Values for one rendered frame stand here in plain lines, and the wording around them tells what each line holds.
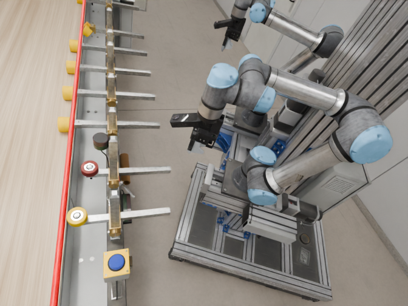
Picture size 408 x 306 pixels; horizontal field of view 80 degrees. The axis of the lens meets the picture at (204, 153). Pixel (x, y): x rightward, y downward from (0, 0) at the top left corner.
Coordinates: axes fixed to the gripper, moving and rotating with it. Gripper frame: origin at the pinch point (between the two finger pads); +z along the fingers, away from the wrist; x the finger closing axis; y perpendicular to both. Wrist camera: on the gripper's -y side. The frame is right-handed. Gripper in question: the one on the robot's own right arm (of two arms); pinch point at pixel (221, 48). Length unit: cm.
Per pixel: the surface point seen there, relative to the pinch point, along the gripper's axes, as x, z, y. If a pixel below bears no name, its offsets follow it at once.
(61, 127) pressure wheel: -66, 36, -64
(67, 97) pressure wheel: -44, 37, -74
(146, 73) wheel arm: 1, 36, -44
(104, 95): -33, 36, -58
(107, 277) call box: -129, 10, -10
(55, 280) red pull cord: -138, -33, -10
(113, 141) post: -80, 15, -30
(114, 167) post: -80, 34, -30
